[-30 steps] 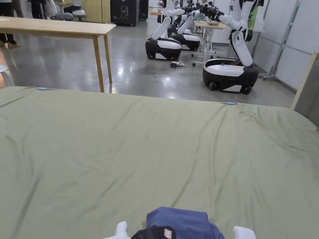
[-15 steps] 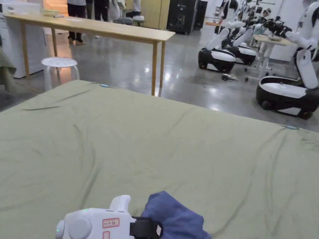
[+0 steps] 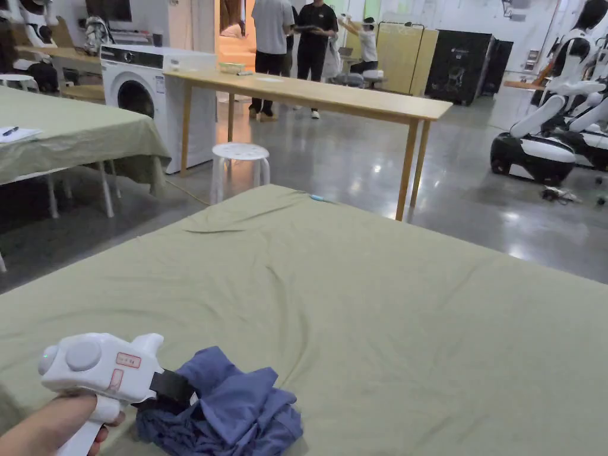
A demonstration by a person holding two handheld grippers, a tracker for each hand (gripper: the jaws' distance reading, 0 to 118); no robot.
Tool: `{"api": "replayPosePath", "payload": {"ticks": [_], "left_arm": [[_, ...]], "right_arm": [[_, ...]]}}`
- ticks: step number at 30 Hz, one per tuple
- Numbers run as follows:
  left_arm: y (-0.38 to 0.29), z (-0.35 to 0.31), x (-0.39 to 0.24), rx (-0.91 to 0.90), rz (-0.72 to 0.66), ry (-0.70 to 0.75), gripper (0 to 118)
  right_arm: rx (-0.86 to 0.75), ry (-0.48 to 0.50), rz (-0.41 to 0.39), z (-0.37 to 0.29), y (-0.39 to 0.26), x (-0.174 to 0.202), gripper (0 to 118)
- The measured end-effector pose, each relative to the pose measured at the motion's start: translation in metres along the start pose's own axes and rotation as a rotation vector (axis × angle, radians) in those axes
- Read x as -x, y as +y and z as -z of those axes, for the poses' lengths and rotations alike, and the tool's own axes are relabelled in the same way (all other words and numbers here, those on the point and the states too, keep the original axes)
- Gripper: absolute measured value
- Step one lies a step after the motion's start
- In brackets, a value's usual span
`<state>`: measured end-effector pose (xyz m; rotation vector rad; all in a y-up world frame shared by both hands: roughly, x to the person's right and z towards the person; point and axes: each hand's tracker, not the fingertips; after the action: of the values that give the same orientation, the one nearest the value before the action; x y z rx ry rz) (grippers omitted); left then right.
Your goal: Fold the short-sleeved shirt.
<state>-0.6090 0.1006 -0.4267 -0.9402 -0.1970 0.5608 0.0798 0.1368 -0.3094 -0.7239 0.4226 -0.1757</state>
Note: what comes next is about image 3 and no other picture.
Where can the large black case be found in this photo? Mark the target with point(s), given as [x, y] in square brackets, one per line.
[458, 66]

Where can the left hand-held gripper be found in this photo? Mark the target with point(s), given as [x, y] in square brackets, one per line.
[90, 365]

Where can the patterned backpack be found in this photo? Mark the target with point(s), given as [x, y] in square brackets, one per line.
[97, 31]

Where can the dark blue shirt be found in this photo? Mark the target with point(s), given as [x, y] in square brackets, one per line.
[237, 418]

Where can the person's left hand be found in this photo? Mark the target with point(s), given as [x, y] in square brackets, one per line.
[52, 422]

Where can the white and black robot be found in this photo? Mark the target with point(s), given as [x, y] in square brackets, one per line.
[35, 23]
[546, 142]

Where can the person's left forearm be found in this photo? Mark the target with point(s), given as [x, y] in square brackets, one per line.
[12, 441]

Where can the white paper sheets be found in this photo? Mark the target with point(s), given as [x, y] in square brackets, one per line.
[21, 134]

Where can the bed with pale green sheet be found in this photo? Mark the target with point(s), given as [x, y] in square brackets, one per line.
[380, 323]

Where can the white washing machine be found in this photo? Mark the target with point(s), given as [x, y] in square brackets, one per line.
[137, 90]

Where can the black pen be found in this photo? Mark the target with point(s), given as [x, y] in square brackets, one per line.
[9, 130]

